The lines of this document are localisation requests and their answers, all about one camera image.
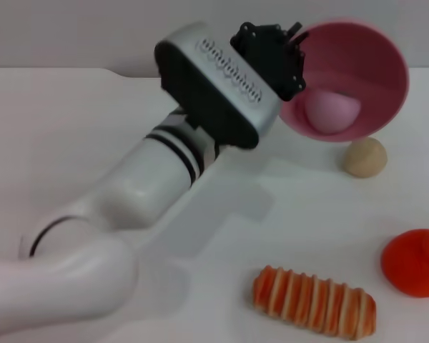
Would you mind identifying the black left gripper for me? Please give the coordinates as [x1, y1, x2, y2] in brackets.
[230, 21, 310, 101]

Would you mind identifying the pink toy peach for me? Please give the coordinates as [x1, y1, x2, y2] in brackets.
[304, 89, 363, 135]

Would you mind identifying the pink plastic bowl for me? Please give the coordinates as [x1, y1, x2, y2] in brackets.
[278, 17, 411, 144]

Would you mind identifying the beige round toy bun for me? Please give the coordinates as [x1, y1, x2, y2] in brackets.
[344, 138, 388, 178]

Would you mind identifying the red orange toy tomato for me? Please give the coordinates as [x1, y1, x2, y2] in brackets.
[381, 228, 429, 298]

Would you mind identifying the orange striped toy bread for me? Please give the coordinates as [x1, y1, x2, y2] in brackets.
[253, 264, 378, 340]

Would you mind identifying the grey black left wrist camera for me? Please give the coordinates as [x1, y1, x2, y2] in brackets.
[154, 21, 284, 150]

